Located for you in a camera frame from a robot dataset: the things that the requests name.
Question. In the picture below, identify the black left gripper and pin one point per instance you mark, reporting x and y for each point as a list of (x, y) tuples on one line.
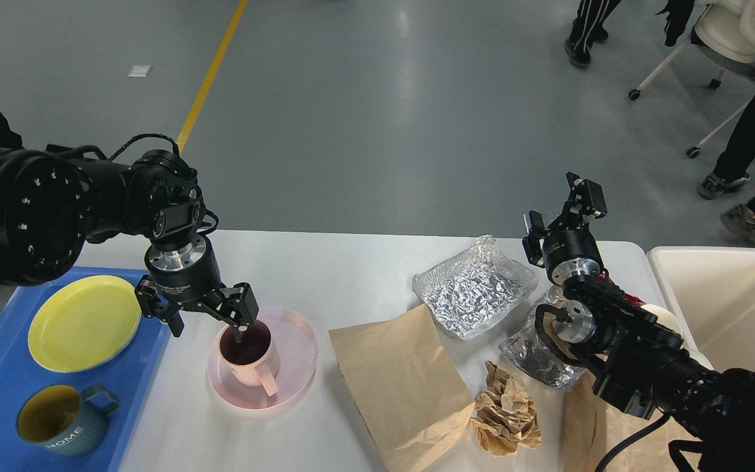
[(189, 279)]

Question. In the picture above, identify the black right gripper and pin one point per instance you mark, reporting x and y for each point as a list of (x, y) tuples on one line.
[(573, 251)]

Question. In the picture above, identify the pink mug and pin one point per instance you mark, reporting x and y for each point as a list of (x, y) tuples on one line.
[(254, 360)]

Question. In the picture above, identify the pink plate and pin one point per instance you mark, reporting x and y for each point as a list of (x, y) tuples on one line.
[(297, 348)]

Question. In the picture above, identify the brown paper bag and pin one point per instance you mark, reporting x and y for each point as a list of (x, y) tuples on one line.
[(593, 427), (406, 388)]

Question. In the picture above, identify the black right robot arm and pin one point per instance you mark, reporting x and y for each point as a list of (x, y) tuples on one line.
[(639, 365)]

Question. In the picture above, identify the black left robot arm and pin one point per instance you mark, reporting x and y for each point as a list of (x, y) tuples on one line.
[(53, 202)]

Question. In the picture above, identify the red small object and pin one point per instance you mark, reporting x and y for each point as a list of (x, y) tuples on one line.
[(626, 296)]

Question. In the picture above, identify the yellow plate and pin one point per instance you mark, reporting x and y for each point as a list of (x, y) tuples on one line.
[(84, 325)]

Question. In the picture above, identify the crumpled aluminium foil tray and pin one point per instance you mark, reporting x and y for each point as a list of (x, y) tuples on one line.
[(472, 291)]

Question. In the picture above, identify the crumpled foil bag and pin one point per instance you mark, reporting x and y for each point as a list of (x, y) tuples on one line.
[(525, 350)]

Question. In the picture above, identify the white paper cup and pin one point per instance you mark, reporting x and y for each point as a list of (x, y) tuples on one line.
[(664, 317)]

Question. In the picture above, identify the teal HOME mug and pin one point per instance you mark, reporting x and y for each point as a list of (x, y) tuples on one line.
[(67, 421)]

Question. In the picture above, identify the white paper bowl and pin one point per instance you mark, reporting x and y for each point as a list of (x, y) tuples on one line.
[(699, 357)]

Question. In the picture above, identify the person in striped trousers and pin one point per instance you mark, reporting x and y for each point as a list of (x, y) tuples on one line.
[(587, 28)]

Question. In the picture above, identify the cream plastic bin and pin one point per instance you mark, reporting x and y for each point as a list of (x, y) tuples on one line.
[(713, 290)]

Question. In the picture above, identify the crumpled brown paper ball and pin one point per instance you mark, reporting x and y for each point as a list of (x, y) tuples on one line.
[(505, 416)]

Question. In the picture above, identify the black jacket on chair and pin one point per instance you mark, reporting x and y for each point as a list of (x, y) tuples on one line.
[(677, 16)]

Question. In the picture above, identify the white office chair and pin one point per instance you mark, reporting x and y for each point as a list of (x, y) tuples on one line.
[(725, 34)]

